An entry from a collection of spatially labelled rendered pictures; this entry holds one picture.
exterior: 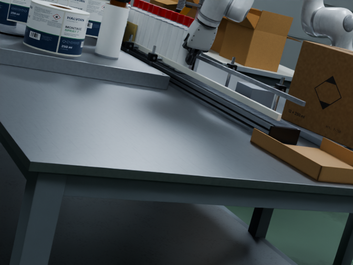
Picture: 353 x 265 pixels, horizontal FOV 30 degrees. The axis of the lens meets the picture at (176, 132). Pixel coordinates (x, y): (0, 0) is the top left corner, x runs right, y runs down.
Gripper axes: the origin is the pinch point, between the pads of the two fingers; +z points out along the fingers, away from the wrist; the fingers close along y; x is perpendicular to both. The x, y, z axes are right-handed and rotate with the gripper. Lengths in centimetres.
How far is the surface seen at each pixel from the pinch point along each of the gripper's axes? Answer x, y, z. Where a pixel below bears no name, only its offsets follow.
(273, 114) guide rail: 59, 4, -18
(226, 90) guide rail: 33.8, 4.2, -8.5
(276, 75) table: -120, -144, 62
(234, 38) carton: -152, -124, 57
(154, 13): -36.3, 1.6, 1.6
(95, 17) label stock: -30.4, 27.6, 5.5
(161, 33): -24.2, 1.7, 3.7
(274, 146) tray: 75, 13, -18
